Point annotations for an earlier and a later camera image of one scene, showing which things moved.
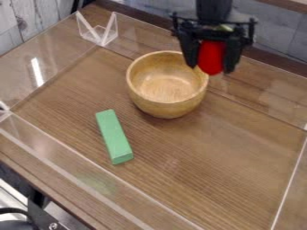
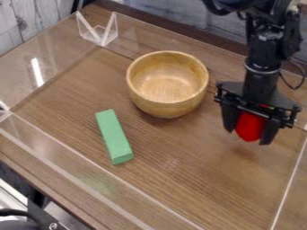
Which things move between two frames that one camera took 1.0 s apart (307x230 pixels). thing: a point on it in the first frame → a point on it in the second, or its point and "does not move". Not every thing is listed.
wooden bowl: x=164 y=85 does not move
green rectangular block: x=116 y=144 does not move
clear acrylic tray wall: x=169 y=147 does not move
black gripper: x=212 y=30 → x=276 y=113
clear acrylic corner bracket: x=100 y=35 does not move
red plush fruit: x=211 y=55 → x=250 y=126
